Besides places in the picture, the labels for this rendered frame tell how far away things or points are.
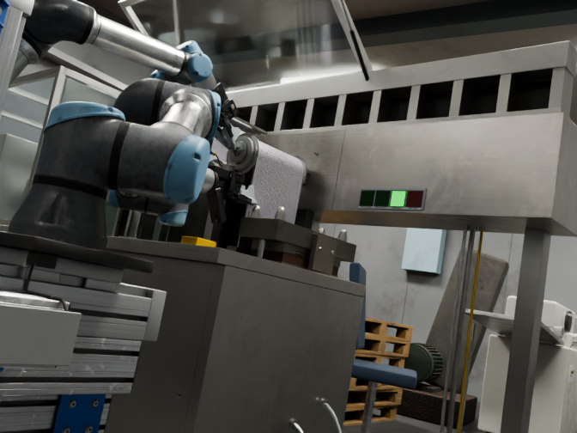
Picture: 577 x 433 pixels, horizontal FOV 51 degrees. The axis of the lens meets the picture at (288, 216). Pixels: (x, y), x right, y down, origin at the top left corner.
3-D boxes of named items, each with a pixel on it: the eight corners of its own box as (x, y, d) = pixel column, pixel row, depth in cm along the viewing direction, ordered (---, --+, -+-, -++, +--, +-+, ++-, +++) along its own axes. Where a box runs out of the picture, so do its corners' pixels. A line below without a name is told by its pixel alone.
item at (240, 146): (238, 167, 196) (226, 157, 201) (242, 168, 197) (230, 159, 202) (249, 146, 194) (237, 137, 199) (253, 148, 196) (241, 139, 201)
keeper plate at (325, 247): (307, 268, 186) (313, 234, 187) (326, 273, 193) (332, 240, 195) (313, 269, 184) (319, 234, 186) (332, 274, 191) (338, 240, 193)
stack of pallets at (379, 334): (337, 429, 425) (355, 315, 437) (251, 402, 472) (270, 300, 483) (403, 421, 517) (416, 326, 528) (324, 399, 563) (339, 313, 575)
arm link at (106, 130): (42, 183, 104) (60, 108, 106) (121, 198, 105) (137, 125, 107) (23, 169, 92) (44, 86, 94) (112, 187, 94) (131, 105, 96)
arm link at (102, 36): (44, -27, 138) (218, 51, 169) (27, -14, 146) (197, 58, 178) (33, 21, 136) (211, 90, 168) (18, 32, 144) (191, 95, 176)
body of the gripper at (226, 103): (240, 114, 196) (224, 81, 190) (224, 128, 191) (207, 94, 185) (225, 116, 201) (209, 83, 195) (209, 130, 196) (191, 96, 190)
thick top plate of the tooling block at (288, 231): (237, 235, 185) (241, 216, 186) (317, 259, 214) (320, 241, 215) (275, 239, 175) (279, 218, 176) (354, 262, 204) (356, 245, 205)
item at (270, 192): (243, 222, 193) (254, 167, 195) (290, 237, 210) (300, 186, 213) (244, 222, 192) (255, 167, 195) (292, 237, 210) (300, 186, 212)
